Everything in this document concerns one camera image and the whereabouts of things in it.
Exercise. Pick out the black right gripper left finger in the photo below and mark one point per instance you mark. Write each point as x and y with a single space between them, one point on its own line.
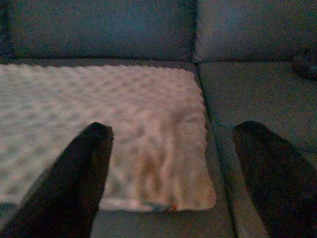
64 183

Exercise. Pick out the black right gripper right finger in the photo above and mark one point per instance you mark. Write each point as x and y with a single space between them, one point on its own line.
282 183

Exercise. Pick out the white dotted plush pillow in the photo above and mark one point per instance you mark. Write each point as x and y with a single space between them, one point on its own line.
99 99

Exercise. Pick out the grey sofa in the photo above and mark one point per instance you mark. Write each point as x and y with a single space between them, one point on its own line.
247 94

